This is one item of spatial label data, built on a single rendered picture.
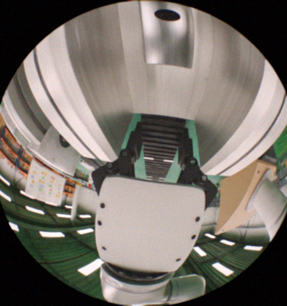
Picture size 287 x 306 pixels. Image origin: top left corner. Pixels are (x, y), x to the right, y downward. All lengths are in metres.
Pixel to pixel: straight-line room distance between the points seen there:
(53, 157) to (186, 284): 0.26
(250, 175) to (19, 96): 0.48
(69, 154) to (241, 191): 0.44
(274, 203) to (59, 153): 0.52
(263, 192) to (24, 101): 0.56
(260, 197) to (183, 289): 0.34
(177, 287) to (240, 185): 0.32
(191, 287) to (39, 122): 0.30
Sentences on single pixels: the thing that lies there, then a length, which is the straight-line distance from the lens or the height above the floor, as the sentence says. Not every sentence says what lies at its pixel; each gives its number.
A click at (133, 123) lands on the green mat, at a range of 0.15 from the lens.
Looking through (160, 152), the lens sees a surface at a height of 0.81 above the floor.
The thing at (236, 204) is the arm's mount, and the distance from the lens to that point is 0.38.
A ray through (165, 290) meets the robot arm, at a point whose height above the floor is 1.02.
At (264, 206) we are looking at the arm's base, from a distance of 0.41.
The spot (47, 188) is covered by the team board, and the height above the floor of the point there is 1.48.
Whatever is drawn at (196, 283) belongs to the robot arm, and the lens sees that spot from 0.19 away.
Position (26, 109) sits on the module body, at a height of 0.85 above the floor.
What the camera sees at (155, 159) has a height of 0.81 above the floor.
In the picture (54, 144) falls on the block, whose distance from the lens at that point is 0.16.
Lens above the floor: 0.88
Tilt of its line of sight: 27 degrees down
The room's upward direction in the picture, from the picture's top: 169 degrees counter-clockwise
